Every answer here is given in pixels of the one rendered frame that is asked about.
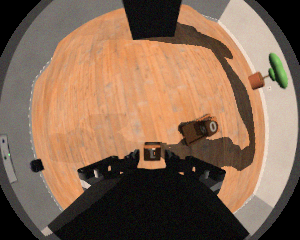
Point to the brown rectangular tray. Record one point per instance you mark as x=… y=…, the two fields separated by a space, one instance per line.
x=191 y=132

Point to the small brown cube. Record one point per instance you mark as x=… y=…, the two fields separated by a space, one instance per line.
x=152 y=151
x=209 y=126

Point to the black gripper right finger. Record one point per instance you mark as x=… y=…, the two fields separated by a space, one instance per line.
x=209 y=174

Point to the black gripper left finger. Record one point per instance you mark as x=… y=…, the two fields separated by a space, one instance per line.
x=98 y=171

